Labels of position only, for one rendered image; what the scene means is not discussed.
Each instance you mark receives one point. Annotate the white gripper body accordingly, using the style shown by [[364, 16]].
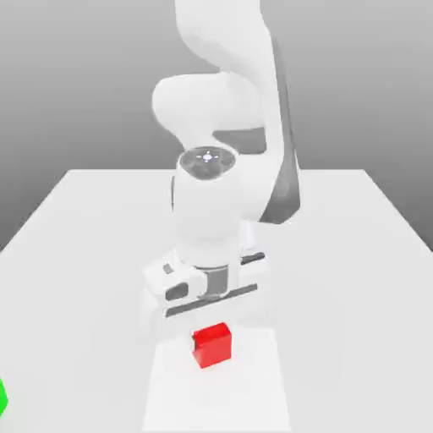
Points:
[[243, 304]]

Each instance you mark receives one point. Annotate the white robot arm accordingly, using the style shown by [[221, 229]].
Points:
[[206, 209]]

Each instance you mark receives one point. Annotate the small red cube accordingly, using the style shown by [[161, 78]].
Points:
[[215, 348]]

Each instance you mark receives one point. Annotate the small green cube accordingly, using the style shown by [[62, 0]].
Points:
[[2, 399]]

